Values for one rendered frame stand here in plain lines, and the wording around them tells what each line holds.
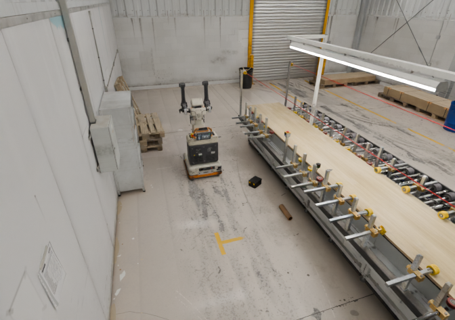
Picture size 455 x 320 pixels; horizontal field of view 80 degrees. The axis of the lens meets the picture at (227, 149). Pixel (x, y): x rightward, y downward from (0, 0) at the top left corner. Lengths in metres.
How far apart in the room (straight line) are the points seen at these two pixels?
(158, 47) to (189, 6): 1.74
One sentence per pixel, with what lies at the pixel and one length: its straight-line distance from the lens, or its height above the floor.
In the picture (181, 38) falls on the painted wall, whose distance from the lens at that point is 10.59.
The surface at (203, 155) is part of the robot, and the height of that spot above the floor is 0.46.
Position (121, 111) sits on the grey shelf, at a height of 1.49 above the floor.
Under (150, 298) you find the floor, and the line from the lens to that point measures 3.58.
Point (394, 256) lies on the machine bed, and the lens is 3.35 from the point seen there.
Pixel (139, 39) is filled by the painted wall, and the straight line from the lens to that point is 10.49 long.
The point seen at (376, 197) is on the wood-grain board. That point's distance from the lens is 3.72.
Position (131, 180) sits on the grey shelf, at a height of 0.28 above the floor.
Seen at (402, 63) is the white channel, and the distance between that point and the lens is 3.01.
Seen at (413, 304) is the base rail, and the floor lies 0.70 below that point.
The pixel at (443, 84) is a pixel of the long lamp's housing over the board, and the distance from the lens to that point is 2.82.
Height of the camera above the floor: 2.94
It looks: 29 degrees down
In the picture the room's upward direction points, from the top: straight up
